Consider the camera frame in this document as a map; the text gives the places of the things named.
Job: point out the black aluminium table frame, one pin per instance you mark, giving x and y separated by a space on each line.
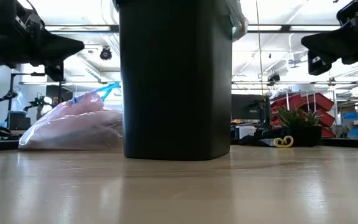
353 143

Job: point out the dark grey equipment box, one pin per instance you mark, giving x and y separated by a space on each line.
19 119

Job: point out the translucent pink trash bag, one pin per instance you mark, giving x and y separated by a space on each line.
79 130

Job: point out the light blue trash bag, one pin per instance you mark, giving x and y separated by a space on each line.
238 21

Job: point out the black desktop monitor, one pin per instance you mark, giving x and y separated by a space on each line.
247 107

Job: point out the blue storage bin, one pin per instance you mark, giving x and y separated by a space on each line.
357 115

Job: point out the dark rectangular panel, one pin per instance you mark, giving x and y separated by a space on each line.
53 90

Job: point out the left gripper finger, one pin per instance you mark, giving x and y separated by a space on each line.
61 48

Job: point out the black light bar frame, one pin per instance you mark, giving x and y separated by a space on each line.
79 28

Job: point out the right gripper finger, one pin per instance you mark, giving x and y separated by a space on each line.
325 43

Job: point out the black plastic trash bin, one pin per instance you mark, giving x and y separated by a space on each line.
176 81

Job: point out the small white box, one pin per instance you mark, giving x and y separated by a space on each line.
246 131

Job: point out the black metal frame stand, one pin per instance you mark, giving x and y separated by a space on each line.
11 90

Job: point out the small potted succulent plant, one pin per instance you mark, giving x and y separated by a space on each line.
297 119

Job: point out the black round spotlight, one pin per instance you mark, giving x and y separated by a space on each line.
105 53
273 77

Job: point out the red storage bin rack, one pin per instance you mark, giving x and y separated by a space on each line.
322 101

